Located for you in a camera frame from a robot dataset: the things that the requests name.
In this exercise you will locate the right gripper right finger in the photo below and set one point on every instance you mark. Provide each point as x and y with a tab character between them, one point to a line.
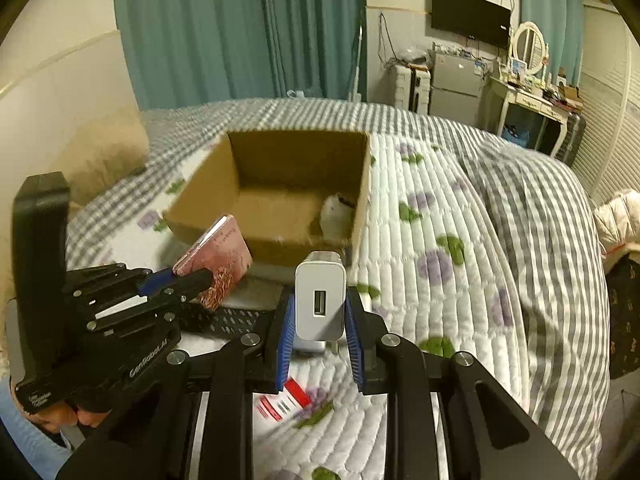
446	417

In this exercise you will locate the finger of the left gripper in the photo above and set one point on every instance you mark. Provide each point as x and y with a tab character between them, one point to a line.
182	290
160	275

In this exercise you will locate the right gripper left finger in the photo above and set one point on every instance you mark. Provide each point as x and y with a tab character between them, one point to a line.
206	399

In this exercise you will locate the pink patterned card case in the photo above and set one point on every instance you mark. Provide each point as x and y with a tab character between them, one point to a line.
223	251

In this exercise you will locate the black remote control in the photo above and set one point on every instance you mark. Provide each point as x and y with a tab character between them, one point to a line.
229	323

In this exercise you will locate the white charger block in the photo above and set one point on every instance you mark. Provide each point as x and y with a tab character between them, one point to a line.
320	295

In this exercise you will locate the white plush toy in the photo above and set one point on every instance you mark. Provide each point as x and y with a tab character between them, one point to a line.
336	217

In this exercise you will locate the person's left hand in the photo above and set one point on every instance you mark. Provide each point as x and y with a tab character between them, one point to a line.
59	415

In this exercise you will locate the red white small box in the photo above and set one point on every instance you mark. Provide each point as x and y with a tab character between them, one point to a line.
270	409

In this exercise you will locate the brown cardboard box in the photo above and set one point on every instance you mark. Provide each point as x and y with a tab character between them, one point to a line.
274	183

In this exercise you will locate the tan pillow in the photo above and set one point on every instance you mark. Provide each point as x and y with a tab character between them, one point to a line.
103	152

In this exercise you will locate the white floral quilt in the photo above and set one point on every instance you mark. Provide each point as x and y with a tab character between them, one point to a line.
429	261

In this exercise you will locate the grey checkered blanket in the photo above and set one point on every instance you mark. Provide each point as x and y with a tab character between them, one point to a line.
535	204

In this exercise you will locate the green curtain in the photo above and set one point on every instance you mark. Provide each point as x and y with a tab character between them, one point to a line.
188	52
562	24

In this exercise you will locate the white puffy jacket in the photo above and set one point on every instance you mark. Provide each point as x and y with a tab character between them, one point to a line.
617	222

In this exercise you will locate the white floor mop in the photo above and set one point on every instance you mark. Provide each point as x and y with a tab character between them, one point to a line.
354	95

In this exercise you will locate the white suitcase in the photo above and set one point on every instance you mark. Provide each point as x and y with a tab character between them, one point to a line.
412	88

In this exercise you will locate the grey mini fridge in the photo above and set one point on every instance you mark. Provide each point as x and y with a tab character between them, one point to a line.
456	86

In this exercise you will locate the white dressing table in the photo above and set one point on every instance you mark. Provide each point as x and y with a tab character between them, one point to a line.
531	121

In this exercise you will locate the white wardrobe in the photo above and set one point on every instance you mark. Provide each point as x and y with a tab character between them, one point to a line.
608	158

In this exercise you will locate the oval vanity mirror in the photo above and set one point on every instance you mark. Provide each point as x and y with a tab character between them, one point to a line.
528	46

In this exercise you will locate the black wall television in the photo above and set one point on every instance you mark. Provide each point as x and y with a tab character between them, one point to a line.
480	20

